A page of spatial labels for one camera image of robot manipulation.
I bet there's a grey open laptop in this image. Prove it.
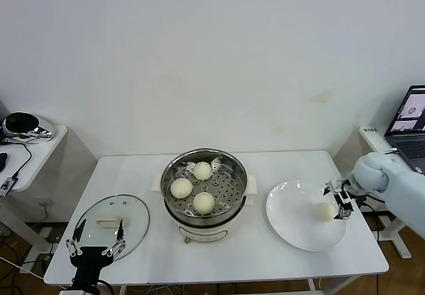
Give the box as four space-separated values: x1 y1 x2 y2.
384 84 425 175

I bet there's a small labelled black device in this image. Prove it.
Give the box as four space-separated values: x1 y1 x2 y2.
0 176 18 199

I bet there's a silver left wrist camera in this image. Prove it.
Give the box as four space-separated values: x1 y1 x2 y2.
68 286 100 295

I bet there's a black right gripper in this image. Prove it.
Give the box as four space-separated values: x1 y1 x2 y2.
322 177 359 222

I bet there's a glass lid with cream handle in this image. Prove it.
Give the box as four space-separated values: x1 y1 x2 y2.
72 194 150 262

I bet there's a stainless steel steamer basket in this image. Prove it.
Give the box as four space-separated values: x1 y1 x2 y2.
151 147 258 227

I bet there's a white round plate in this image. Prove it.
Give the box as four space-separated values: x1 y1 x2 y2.
265 180 348 252

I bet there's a cream electric cooking pot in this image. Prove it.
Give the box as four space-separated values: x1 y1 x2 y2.
162 193 256 245

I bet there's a white steamed baozi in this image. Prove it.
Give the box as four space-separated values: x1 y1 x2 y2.
193 161 213 181
170 177 193 199
310 202 336 223
192 191 216 215

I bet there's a white side table with laptop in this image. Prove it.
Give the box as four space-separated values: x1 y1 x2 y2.
333 124 425 260

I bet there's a thin black cable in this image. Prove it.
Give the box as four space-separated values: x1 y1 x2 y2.
0 141 33 180

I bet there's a white side table with appliance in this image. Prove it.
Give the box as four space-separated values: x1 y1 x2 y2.
0 124 98 259

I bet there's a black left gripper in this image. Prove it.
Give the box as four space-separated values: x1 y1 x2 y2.
65 219 128 286

